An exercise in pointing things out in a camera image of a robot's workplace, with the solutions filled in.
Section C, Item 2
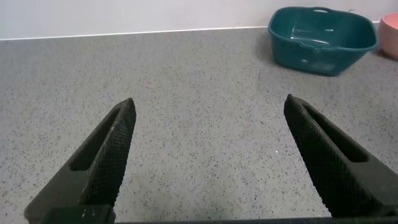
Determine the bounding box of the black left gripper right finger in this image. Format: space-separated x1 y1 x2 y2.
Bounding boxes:
283 93 398 218

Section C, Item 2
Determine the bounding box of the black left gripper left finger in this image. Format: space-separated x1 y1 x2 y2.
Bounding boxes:
24 97 137 224

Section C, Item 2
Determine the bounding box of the pink round bowl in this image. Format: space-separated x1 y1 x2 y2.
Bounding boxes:
377 12 398 61

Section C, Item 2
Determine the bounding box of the teal square plastic basin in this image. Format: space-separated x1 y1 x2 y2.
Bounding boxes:
267 6 379 77

